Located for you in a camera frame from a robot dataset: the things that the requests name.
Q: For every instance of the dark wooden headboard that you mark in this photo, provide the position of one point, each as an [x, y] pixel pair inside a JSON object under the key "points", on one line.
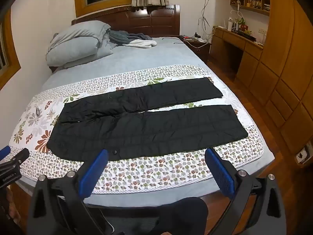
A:
{"points": [[146, 22]]}

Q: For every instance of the wooden wardrobe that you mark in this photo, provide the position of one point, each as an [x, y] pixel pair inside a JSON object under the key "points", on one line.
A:
{"points": [[288, 66]]}

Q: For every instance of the black laptop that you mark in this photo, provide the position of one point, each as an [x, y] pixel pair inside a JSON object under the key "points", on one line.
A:
{"points": [[248, 36]]}

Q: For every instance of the folded grey-blue duvet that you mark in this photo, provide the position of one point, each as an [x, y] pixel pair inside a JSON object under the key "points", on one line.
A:
{"points": [[78, 41]]}

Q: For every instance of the person's leg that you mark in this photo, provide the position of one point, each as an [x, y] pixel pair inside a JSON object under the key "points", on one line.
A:
{"points": [[183, 213]]}

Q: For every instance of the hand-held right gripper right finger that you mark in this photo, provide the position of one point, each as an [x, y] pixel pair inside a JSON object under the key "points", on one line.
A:
{"points": [[220, 173]]}

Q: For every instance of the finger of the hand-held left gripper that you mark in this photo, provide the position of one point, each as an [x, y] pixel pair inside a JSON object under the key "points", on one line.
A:
{"points": [[5, 150], [17, 162]]}

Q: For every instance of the wooden desk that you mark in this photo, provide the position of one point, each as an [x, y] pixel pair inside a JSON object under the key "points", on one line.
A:
{"points": [[234, 41]]}

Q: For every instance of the grey and white blanket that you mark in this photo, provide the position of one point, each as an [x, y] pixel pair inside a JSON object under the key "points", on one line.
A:
{"points": [[127, 38]]}

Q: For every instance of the dark wooden nightstand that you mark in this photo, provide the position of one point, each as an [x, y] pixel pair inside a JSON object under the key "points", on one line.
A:
{"points": [[199, 47]]}

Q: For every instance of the white desk lamp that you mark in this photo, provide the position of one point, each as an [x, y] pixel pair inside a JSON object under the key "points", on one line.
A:
{"points": [[238, 14]]}

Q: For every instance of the wooden framed window without curtain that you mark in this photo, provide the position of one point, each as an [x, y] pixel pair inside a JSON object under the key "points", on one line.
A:
{"points": [[5, 53]]}

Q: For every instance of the black pants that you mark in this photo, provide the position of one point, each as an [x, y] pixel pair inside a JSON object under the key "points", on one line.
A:
{"points": [[146, 132]]}

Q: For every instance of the floral quilted bed cover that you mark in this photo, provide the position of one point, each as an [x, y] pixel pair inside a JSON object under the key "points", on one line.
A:
{"points": [[146, 171]]}

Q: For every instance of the power strip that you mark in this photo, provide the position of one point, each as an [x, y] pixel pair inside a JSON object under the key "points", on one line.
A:
{"points": [[190, 38]]}

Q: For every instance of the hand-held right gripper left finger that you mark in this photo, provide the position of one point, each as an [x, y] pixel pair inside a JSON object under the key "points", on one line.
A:
{"points": [[94, 171]]}

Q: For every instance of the bed with pale blue sheet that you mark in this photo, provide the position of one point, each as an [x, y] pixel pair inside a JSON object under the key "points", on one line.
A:
{"points": [[146, 58]]}

